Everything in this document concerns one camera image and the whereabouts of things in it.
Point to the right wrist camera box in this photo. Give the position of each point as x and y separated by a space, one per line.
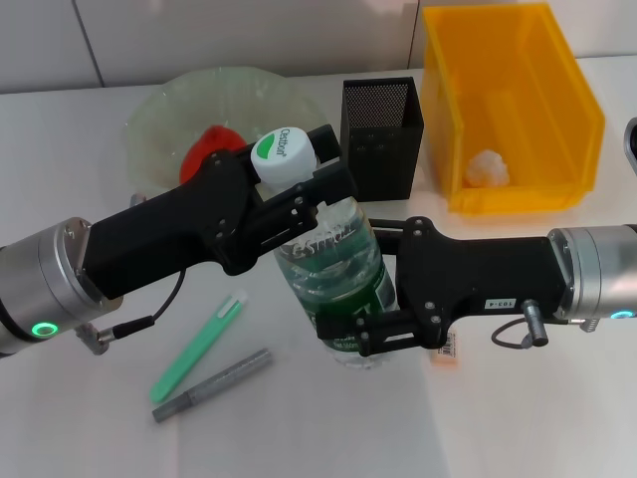
632 144

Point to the white paper ball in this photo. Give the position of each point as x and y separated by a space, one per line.
488 169

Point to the mint green pen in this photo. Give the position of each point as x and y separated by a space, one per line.
199 343

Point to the grey marker pen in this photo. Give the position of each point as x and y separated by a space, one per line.
214 383

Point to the black mesh pen holder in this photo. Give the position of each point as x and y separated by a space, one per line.
380 149

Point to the beige eraser with barcode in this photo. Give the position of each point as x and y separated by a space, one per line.
448 356

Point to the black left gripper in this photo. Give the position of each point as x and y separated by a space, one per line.
169 234

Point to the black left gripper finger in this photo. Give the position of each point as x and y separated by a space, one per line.
326 142

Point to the orange plastic bin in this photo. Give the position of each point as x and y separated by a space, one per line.
517 99

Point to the red-orange fruit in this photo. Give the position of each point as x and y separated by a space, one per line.
199 157

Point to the green glass fruit bowl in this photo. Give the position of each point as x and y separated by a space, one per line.
164 124

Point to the clear green-label water bottle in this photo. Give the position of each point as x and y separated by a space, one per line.
338 279

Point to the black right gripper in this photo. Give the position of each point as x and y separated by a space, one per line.
478 289

